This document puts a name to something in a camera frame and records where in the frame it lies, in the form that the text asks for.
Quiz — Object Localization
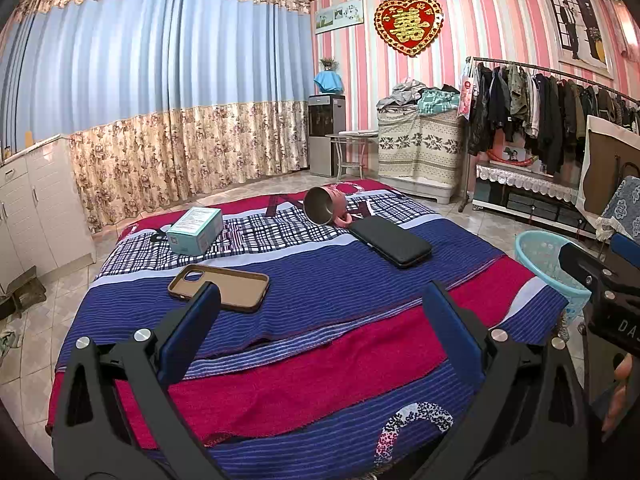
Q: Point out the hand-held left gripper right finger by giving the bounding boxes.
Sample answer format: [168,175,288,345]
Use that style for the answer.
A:
[422,280,592,480]

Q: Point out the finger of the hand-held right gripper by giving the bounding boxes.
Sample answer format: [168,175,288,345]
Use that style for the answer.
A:
[558,242,625,292]
[609,232,640,264]

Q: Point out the white cabinet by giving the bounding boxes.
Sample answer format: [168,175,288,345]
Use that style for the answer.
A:
[0,135,96,291]

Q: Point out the teal cardboard box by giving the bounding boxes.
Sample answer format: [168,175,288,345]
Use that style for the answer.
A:
[165,206,224,256]

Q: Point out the pink hanging bag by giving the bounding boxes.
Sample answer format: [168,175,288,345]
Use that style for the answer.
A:
[457,62,478,121]

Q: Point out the patterned cloth covered appliance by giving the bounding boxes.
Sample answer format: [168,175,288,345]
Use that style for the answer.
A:
[376,107,465,205]

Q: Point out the wooden stool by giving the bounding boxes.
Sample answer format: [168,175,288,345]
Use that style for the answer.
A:
[0,266,47,318]

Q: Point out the window figure wall poster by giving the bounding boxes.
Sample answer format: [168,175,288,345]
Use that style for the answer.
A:
[542,0,616,78]

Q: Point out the person's right hand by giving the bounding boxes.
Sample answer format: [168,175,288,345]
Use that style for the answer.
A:
[601,352,639,433]

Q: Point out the white lace cloth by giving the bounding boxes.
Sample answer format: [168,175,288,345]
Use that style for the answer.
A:
[475,162,583,203]

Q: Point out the light blue plastic basket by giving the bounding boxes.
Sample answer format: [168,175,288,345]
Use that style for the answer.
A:
[515,230,593,328]

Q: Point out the grey water dispenser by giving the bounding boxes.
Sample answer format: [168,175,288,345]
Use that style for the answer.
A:
[307,94,347,177]

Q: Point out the pink metal mug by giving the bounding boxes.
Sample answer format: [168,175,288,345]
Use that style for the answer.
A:
[303,185,355,227]

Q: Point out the red heart wall decoration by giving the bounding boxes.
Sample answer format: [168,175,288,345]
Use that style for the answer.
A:
[374,0,444,58]

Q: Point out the metal clothes rack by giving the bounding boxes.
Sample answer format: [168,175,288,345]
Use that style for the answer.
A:
[457,56,640,213]

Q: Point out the small metal side table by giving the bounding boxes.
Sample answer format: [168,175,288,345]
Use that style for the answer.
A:
[327,130,379,181]

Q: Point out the grey clothes pile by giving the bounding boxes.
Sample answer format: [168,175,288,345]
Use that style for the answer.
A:
[377,79,426,111]

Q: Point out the low cabinet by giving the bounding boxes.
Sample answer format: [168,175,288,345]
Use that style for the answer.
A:
[472,162,601,238]

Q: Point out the red cartoon print board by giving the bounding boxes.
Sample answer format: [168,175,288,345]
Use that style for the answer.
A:
[487,142,541,168]

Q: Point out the teal plaid cloth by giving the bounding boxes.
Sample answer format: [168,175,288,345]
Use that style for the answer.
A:
[417,89,461,116]

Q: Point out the cream framed brown board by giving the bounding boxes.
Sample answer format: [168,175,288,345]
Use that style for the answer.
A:
[575,115,640,216]

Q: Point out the blue and floral curtain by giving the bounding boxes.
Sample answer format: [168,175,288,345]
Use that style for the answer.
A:
[0,0,313,231]

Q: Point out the crumpled floor cloth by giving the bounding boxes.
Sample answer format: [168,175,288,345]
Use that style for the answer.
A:
[0,327,23,361]

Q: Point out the blue floral cloth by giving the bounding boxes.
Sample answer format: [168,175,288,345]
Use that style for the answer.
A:
[595,176,640,241]

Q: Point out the row of hanging clothes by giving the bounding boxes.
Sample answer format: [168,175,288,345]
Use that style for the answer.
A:
[467,60,640,176]

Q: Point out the beige phone case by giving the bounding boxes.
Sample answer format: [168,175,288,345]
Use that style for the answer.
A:
[167,263,271,314]

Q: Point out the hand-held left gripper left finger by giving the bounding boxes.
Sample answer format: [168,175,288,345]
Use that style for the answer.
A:
[52,282,223,480]

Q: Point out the black wallet case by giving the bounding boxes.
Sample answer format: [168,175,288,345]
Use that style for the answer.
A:
[348,216,433,268]

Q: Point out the blue cloth covered bottle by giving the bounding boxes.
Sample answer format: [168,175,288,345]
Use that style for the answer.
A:
[314,71,345,95]

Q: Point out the wide wall picture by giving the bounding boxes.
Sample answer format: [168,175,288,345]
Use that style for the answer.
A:
[315,0,363,35]

